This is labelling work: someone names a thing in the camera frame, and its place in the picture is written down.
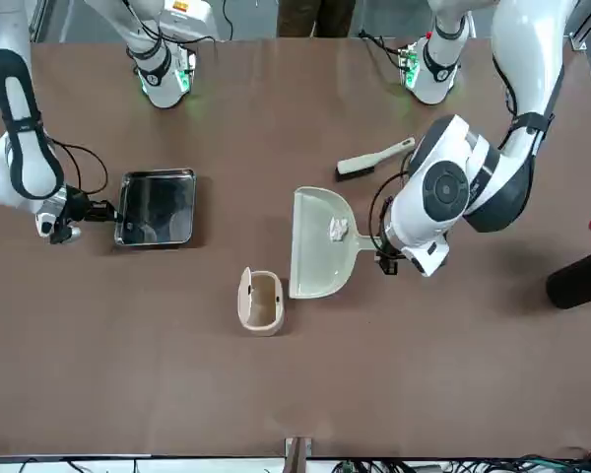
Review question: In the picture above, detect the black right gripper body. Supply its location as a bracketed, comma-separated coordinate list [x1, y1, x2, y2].
[63, 189, 96, 226]

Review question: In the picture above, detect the square metal tray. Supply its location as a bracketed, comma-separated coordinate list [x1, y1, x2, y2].
[112, 168, 198, 248]

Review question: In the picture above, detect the white paper ball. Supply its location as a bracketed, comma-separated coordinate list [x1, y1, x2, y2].
[326, 216, 352, 243]

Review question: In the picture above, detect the pale grey plastic dustpan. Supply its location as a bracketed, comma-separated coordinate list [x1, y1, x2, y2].
[288, 185, 382, 301]

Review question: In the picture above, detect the beige hand brush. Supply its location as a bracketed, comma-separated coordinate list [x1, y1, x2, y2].
[335, 137, 418, 183]

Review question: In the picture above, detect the beige bin with flip lid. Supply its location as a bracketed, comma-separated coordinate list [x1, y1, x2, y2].
[236, 266, 286, 338]

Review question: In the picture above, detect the black cylindrical vase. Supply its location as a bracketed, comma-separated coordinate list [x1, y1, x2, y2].
[545, 249, 591, 311]

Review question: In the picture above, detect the white box with orange label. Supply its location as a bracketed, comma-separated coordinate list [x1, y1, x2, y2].
[158, 0, 222, 43]

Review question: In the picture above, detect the person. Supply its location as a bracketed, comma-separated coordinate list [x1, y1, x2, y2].
[276, 0, 358, 39]

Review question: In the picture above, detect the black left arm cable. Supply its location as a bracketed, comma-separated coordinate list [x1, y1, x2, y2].
[367, 152, 418, 250]

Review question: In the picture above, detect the aluminium frame post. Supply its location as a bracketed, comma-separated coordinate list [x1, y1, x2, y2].
[27, 0, 55, 44]
[568, 0, 591, 51]
[284, 436, 314, 473]

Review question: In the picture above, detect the black cable bundle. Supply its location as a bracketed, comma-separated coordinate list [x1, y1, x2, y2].
[319, 445, 591, 473]

